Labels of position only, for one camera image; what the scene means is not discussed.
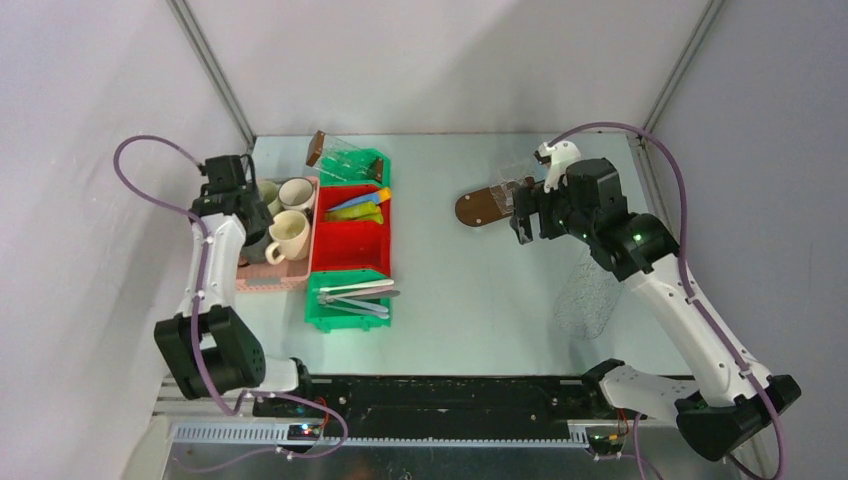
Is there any clear acrylic holder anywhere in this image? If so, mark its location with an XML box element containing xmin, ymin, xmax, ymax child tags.
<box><xmin>489</xmin><ymin>159</ymin><xmax>547</xmax><ymax>216</ymax></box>

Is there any black mug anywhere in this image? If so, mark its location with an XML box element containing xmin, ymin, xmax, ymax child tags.
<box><xmin>240</xmin><ymin>228</ymin><xmax>272</xmax><ymax>265</ymax></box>

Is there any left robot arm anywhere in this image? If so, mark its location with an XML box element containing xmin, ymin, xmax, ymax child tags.
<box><xmin>154</xmin><ymin>155</ymin><xmax>316</xmax><ymax>417</ymax></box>

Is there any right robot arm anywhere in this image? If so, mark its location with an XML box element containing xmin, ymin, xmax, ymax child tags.
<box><xmin>510</xmin><ymin>158</ymin><xmax>801</xmax><ymax>461</ymax></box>

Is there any brown wooden oval tray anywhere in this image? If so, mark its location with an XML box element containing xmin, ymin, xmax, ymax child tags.
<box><xmin>454</xmin><ymin>186</ymin><xmax>513</xmax><ymax>227</ymax></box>

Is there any clear textured oval tray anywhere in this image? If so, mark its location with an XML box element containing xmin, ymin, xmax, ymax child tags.
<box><xmin>554</xmin><ymin>250</ymin><xmax>622</xmax><ymax>340</ymax></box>

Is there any white toothbrush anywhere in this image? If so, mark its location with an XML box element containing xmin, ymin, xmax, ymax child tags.
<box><xmin>319</xmin><ymin>279</ymin><xmax>395</xmax><ymax>293</ymax></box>

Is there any green mug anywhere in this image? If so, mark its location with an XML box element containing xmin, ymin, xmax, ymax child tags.
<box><xmin>257</xmin><ymin>179</ymin><xmax>283</xmax><ymax>217</ymax></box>

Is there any white ribbed mug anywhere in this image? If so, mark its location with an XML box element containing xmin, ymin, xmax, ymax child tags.
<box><xmin>277</xmin><ymin>177</ymin><xmax>318</xmax><ymax>213</ymax></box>

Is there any cream mug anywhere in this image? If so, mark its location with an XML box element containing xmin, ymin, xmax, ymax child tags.
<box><xmin>264</xmin><ymin>210</ymin><xmax>311</xmax><ymax>265</ymax></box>

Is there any pink perforated basket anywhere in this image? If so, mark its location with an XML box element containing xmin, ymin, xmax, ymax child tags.
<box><xmin>236</xmin><ymin>177</ymin><xmax>319</xmax><ymax>292</ymax></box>

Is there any clear holder with brown ends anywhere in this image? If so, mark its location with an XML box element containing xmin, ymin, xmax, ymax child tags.
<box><xmin>305</xmin><ymin>130</ymin><xmax>389</xmax><ymax>185</ymax></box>

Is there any red plastic bin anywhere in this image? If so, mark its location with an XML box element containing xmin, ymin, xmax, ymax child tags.
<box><xmin>311</xmin><ymin>183</ymin><xmax>392</xmax><ymax>276</ymax></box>

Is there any green bin at back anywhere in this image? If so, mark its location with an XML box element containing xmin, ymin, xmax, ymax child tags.
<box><xmin>316</xmin><ymin>149</ymin><xmax>391</xmax><ymax>187</ymax></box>

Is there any green bin with toothbrushes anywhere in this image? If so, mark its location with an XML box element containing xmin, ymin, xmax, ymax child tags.
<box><xmin>304</xmin><ymin>269</ymin><xmax>392</xmax><ymax>333</ymax></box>

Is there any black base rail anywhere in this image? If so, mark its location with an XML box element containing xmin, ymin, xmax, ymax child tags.
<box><xmin>158</xmin><ymin>374</ymin><xmax>750</xmax><ymax>452</ymax></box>

